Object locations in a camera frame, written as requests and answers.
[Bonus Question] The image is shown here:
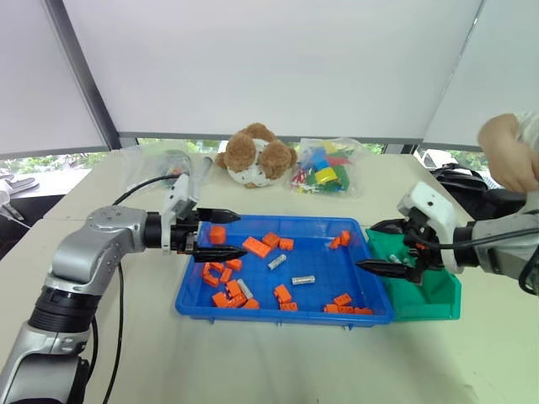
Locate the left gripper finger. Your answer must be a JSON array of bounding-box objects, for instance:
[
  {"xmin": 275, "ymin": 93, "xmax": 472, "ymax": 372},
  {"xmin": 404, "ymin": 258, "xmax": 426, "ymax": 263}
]
[
  {"xmin": 189, "ymin": 245, "xmax": 249, "ymax": 265},
  {"xmin": 196, "ymin": 207, "xmax": 243, "ymax": 225}
]

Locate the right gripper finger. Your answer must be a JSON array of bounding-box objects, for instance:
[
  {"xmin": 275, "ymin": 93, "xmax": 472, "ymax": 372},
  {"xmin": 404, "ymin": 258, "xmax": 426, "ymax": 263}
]
[
  {"xmin": 369, "ymin": 218, "xmax": 408, "ymax": 236},
  {"xmin": 355, "ymin": 258, "xmax": 410, "ymax": 280}
]

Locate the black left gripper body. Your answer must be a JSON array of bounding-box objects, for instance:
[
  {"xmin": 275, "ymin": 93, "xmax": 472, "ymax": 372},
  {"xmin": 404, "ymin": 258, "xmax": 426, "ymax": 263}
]
[{"xmin": 169, "ymin": 209, "xmax": 202, "ymax": 256}]

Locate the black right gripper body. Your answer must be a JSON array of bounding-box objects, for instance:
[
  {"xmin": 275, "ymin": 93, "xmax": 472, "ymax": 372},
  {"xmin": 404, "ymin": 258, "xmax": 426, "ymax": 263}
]
[{"xmin": 401, "ymin": 207, "xmax": 444, "ymax": 287}]

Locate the clear bag of coloured blocks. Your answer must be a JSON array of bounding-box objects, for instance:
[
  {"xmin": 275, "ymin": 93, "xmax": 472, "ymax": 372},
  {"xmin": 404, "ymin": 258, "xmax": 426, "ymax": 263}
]
[{"xmin": 288, "ymin": 136, "xmax": 365, "ymax": 200}]

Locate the large orange flat block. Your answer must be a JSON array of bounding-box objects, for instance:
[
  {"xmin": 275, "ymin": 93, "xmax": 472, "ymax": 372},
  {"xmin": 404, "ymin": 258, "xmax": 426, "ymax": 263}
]
[{"xmin": 242, "ymin": 236, "xmax": 273, "ymax": 259}]

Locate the green plastic bin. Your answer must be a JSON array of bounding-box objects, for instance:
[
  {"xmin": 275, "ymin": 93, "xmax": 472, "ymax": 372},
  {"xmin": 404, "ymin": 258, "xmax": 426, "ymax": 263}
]
[{"xmin": 365, "ymin": 226, "xmax": 463, "ymax": 323}]

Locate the brown white plush toy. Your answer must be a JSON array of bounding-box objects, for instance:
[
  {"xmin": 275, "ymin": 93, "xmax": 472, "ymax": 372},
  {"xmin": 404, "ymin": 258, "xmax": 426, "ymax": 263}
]
[{"xmin": 215, "ymin": 122, "xmax": 298, "ymax": 189}]

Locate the blue plastic tray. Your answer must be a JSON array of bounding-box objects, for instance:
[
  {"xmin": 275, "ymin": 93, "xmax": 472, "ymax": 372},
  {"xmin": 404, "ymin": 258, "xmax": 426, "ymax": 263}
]
[{"xmin": 173, "ymin": 215, "xmax": 396, "ymax": 327}]

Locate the white vehicle outside window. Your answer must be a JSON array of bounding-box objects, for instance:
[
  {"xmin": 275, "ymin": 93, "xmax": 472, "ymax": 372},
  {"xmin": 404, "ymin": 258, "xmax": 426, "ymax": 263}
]
[{"xmin": 414, "ymin": 148, "xmax": 455, "ymax": 170}]

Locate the clear plastic bag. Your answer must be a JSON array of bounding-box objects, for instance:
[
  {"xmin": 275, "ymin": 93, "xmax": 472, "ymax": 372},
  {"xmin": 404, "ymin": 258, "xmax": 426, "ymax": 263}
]
[{"xmin": 123, "ymin": 142, "xmax": 204, "ymax": 194}]

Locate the black bag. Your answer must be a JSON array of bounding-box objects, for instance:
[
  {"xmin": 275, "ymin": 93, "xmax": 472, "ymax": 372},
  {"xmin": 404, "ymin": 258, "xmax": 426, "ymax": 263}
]
[{"xmin": 432, "ymin": 164, "xmax": 530, "ymax": 221}]

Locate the yellow toy block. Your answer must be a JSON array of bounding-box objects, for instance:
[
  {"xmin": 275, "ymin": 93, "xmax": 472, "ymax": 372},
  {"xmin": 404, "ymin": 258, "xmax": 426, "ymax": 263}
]
[{"xmin": 314, "ymin": 166, "xmax": 337, "ymax": 185}]

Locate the white sleeve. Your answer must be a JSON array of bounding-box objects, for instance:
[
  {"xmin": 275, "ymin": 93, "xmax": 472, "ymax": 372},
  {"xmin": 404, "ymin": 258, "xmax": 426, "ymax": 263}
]
[{"xmin": 515, "ymin": 109, "xmax": 539, "ymax": 148}]

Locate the grey curved object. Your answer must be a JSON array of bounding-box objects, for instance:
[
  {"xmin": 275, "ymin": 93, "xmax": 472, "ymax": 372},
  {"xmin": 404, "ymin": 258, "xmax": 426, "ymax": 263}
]
[{"xmin": 0, "ymin": 169, "xmax": 41, "ymax": 197}]

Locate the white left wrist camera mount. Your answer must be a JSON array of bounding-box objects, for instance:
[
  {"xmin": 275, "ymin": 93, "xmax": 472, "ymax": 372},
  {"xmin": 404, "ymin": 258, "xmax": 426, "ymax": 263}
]
[{"xmin": 161, "ymin": 173, "xmax": 200, "ymax": 256}]

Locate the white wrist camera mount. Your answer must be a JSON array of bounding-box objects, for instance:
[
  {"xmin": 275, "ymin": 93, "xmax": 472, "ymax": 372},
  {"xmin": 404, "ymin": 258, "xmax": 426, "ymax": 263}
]
[
  {"xmin": 161, "ymin": 173, "xmax": 200, "ymax": 256},
  {"xmin": 397, "ymin": 180, "xmax": 461, "ymax": 275}
]

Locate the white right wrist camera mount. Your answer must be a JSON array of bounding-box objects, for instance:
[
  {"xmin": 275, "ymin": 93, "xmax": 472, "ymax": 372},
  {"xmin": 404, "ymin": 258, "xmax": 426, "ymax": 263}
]
[{"xmin": 397, "ymin": 180, "xmax": 461, "ymax": 275}]

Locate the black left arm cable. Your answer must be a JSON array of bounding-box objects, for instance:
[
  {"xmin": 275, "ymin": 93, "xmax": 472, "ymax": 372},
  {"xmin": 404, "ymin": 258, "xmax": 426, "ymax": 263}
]
[{"xmin": 87, "ymin": 174, "xmax": 178, "ymax": 404}]

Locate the dark window frame post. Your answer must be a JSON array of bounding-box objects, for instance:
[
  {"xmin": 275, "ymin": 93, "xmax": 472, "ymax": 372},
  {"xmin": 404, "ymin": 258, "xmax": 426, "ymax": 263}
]
[{"xmin": 43, "ymin": 0, "xmax": 123, "ymax": 151}]

